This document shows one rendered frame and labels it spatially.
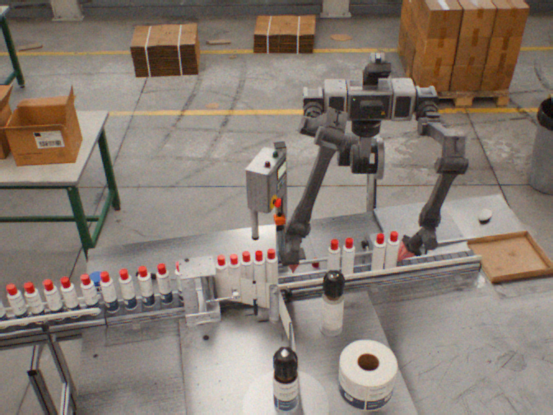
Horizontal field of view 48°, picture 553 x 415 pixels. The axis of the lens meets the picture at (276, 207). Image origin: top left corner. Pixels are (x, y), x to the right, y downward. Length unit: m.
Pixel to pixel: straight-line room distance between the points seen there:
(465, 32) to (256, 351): 3.86
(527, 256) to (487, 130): 2.68
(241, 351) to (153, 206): 2.36
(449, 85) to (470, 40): 0.44
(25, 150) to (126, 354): 1.65
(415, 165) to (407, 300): 2.43
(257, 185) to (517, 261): 1.31
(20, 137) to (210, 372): 1.95
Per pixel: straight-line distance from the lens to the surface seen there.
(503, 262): 3.04
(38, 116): 4.03
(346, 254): 2.66
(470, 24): 5.65
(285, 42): 6.74
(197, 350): 2.51
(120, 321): 2.70
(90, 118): 4.26
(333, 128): 2.30
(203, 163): 5.05
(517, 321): 2.80
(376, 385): 2.22
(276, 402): 2.26
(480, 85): 5.94
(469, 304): 2.81
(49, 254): 4.47
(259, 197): 2.40
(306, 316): 2.59
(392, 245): 2.70
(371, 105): 2.76
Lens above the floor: 2.81
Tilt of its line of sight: 38 degrees down
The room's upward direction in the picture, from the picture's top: 1 degrees counter-clockwise
